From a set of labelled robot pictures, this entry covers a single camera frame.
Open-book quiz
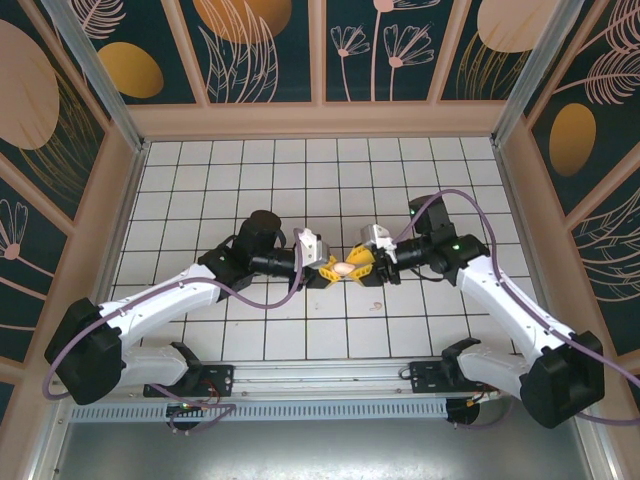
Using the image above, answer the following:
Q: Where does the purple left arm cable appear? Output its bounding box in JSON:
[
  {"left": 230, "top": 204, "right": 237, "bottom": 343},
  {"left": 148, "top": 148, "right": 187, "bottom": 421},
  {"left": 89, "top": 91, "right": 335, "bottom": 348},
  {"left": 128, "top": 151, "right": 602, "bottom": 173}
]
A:
[{"left": 43, "top": 228, "right": 314, "bottom": 436}]

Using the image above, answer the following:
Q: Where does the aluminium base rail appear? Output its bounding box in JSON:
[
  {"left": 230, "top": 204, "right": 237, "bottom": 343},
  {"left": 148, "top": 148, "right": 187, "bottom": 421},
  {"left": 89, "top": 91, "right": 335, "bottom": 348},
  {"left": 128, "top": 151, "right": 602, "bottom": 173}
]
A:
[{"left": 232, "top": 362, "right": 416, "bottom": 399}]

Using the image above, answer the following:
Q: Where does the aluminium table side rail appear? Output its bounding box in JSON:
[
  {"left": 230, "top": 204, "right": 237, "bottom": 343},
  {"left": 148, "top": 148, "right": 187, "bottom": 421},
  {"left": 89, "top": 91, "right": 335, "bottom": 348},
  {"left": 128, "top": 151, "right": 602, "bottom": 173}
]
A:
[
  {"left": 29, "top": 141, "right": 151, "bottom": 480},
  {"left": 492, "top": 141, "right": 621, "bottom": 480}
]

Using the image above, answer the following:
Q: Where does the aluminium frame post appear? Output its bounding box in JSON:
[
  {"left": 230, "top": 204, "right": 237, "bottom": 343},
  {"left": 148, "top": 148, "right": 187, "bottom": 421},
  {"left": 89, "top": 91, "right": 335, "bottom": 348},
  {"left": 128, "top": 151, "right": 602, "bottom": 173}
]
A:
[
  {"left": 39, "top": 0, "right": 151, "bottom": 154},
  {"left": 492, "top": 0, "right": 587, "bottom": 146}
]

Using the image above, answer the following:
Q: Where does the grey slotted cable duct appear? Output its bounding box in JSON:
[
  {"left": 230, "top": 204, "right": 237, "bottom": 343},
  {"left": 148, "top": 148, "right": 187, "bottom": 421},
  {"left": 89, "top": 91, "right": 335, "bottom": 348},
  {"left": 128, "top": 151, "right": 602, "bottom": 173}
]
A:
[{"left": 69, "top": 398, "right": 449, "bottom": 422}]

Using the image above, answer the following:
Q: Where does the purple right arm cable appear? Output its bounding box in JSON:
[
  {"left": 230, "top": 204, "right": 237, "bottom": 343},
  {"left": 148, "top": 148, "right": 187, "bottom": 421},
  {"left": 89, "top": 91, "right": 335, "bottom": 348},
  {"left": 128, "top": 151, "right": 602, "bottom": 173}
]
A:
[{"left": 394, "top": 188, "right": 640, "bottom": 431}]

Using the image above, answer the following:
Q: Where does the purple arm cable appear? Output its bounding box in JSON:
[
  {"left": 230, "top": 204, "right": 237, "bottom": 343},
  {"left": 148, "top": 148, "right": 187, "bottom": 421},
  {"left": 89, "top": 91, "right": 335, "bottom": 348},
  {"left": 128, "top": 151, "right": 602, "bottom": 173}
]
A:
[
  {"left": 43, "top": 228, "right": 314, "bottom": 436},
  {"left": 394, "top": 188, "right": 640, "bottom": 431}
]

